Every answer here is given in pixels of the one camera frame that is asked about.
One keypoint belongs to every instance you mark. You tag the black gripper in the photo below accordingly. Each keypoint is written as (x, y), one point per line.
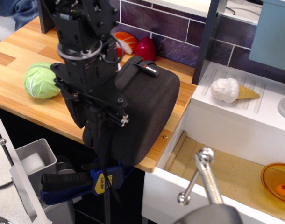
(87, 83)

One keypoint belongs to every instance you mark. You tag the black zipper case bag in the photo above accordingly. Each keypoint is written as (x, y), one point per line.
(151, 93)

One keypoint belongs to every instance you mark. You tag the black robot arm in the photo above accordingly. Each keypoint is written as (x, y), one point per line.
(85, 27)

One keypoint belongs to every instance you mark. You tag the green toy cabbage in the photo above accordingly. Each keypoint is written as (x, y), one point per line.
(39, 81)

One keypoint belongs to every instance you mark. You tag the blue yellow bar clamp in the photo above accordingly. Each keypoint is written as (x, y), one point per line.
(58, 188)

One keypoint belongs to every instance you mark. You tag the grey metal bin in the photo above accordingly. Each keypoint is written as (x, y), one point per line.
(31, 161)

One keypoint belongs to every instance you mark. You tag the toy salmon sushi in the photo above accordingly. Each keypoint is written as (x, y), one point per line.
(126, 41)

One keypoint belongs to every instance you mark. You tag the red toy onion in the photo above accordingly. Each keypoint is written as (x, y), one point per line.
(146, 49)

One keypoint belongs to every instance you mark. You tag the person blue jeans leg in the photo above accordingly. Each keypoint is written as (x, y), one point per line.
(22, 11)

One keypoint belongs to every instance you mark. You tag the chrome toy faucet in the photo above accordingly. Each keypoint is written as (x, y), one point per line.
(217, 212)

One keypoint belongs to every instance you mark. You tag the toy ice cream cone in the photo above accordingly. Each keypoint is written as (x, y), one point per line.
(228, 90)

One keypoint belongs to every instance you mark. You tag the white toy sink unit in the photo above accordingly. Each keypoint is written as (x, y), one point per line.
(246, 135)

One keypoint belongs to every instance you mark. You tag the orange plastic bowl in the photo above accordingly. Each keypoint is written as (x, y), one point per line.
(273, 180)

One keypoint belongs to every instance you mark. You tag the light blue cabinet door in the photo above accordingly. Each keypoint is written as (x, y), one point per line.
(268, 46)

